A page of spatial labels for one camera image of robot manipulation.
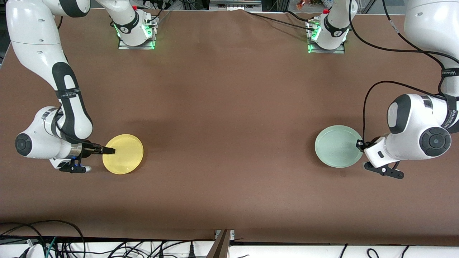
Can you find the yellow round plate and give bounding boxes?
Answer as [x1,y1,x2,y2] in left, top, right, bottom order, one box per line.
[102,134,144,175]

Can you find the pale green round plate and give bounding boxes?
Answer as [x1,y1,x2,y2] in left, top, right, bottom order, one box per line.
[314,125,364,168]

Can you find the brown table mat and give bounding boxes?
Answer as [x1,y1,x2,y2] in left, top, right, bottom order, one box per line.
[0,7,459,241]

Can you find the grey metal box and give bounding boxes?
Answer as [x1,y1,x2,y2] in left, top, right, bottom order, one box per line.
[209,0,263,11]

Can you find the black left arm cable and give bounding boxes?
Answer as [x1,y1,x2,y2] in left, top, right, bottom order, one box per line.
[347,14,449,145]

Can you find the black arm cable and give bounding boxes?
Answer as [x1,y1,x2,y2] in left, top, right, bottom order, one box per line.
[50,106,85,145]
[347,14,449,145]

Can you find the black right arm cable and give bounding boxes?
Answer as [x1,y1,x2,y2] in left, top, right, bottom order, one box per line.
[50,106,85,145]

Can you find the looped black cable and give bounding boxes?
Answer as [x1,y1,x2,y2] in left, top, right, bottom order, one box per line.
[0,220,86,258]

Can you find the teal cable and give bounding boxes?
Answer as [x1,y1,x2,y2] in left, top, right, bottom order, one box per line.
[46,236,58,258]

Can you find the short black table cable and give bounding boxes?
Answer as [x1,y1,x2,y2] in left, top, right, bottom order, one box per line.
[285,10,317,20]

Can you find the long black table cable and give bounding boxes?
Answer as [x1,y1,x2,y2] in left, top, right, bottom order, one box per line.
[245,10,318,31]

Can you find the aluminium profile post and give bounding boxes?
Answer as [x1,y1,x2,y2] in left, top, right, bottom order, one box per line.
[206,229,235,258]

